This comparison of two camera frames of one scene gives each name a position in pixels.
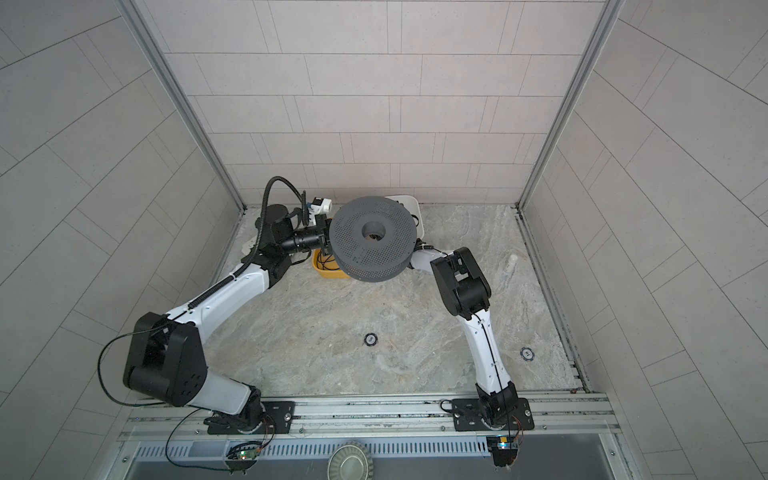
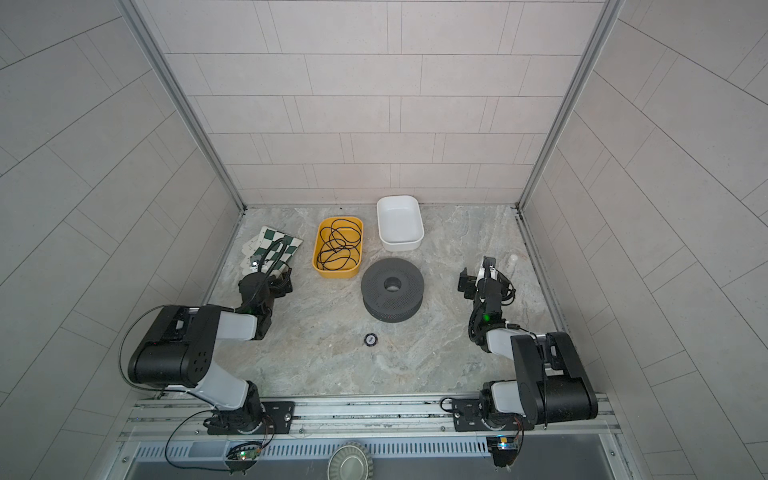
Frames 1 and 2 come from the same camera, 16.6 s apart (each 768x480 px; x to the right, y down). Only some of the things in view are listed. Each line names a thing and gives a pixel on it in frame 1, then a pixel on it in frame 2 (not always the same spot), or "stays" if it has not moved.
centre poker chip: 371,339 stays
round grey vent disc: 350,461 stays
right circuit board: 503,442 stays
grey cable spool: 373,238 to 387,306
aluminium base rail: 381,418 stays
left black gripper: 318,240 to 278,283
